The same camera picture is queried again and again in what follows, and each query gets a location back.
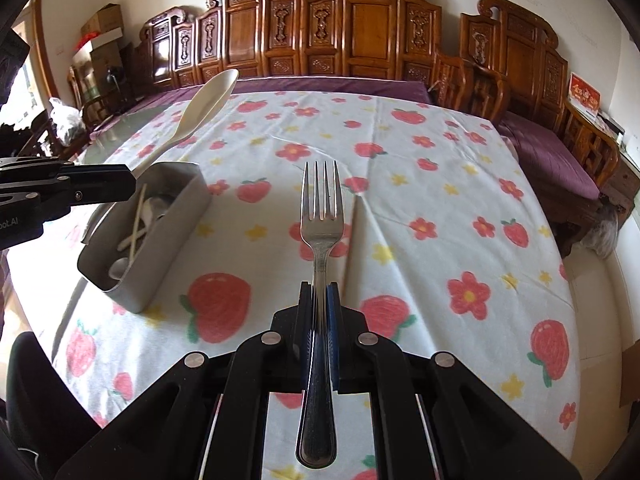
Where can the white oval spoon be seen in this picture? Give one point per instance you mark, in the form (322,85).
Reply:
(210,100)

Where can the long metal spoon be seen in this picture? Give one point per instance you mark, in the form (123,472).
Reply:
(119,268)

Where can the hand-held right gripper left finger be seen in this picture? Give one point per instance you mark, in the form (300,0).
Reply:
(305,320)

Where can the purple armchair cushion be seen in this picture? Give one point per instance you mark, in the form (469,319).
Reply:
(550,160)

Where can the long purple sofa cushion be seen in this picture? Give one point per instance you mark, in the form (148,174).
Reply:
(350,85)

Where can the brown cardboard box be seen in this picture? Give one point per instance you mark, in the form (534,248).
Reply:
(105,20)

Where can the rectangular metal tray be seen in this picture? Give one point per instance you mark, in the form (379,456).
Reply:
(170,260)

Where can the white plastic bag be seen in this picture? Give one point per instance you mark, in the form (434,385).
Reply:
(65,120)

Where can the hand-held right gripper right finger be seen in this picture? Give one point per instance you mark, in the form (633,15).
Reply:
(334,330)

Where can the wooden side table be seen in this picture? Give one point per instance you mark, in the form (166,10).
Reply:
(625,185)

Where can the metal fork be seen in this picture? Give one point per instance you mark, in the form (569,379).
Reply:
(320,230)

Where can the person's dark clothing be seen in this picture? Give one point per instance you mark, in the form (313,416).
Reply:
(45,390)

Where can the dark wooden chair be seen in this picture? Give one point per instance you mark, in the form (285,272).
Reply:
(45,135)

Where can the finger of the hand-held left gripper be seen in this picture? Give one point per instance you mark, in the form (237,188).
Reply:
(35,164)
(105,185)

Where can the red desk calendar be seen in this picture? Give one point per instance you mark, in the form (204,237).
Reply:
(584,92)

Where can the grey furry object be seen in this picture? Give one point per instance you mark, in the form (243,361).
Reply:
(602,232)

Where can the floral strawberry tablecloth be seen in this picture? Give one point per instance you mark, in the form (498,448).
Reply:
(400,185)

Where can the long carved wooden sofa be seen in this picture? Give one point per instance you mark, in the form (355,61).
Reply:
(365,35)

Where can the large cardboard box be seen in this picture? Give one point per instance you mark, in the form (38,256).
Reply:
(100,70)

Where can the carved wooden armchair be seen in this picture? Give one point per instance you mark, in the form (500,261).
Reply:
(520,50)

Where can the wooden chopsticks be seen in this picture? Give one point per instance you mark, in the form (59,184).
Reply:
(140,205)

